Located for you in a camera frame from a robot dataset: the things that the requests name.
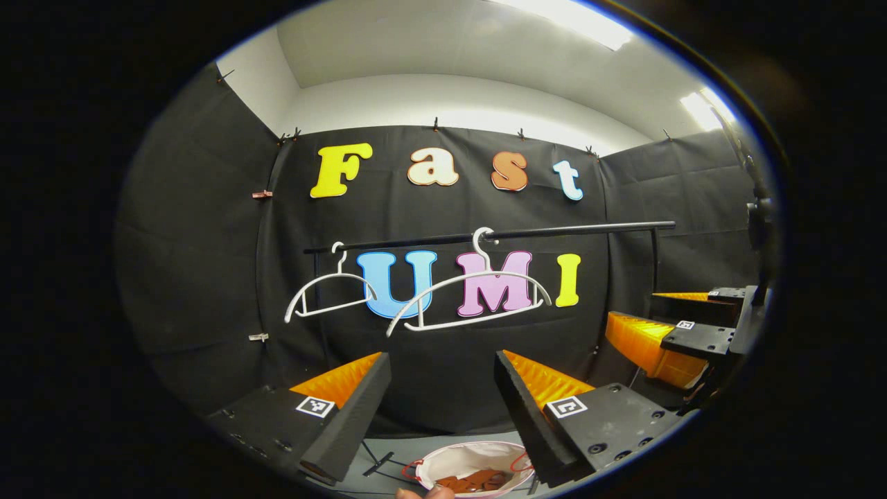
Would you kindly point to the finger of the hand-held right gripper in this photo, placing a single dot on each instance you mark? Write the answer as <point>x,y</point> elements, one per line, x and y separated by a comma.
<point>693,310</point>
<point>696,339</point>

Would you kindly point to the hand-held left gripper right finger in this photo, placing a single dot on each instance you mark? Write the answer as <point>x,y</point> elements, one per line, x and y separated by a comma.
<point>530,430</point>

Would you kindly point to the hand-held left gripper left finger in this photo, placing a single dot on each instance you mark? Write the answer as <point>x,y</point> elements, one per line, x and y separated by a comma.
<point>353,430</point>

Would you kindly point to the white laundry hamper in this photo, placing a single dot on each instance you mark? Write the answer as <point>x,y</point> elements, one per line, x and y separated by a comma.
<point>471,457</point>

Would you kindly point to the large white clothes hanger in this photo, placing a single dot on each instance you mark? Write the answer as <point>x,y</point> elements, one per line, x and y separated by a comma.
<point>485,274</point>

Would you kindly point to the black clothes rack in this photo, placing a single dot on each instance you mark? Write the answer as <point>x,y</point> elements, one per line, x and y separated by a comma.
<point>575,231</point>

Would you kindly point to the small white clothes hanger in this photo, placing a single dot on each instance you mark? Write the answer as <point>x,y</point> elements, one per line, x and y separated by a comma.
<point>339,276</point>

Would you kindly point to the small ceiling light panel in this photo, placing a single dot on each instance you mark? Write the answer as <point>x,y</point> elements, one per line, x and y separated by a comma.
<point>707,111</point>

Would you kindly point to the black backdrop cloth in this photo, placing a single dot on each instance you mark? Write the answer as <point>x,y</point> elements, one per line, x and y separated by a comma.
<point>208,242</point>

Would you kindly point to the red clip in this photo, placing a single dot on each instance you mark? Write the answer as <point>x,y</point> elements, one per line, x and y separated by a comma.
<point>262,194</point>

